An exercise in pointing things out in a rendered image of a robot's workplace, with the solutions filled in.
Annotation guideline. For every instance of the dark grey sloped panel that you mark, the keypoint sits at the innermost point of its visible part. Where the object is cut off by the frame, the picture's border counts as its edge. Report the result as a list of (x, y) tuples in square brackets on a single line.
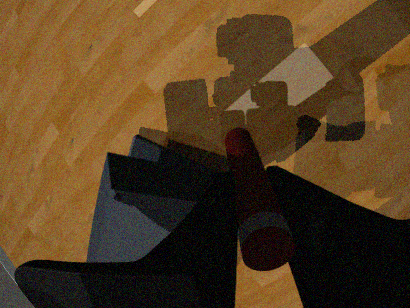
[(142, 198)]

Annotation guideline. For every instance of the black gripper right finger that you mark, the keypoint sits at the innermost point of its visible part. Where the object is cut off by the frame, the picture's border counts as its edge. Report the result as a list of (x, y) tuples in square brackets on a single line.
[(346, 256)]

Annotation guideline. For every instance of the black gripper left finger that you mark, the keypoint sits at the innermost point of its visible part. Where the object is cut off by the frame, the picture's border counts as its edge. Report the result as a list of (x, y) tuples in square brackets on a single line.
[(194, 267)]

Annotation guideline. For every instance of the dark red cylinder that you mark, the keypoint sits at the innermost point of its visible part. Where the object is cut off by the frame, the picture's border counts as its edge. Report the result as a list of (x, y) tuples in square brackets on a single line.
[(265, 239)]

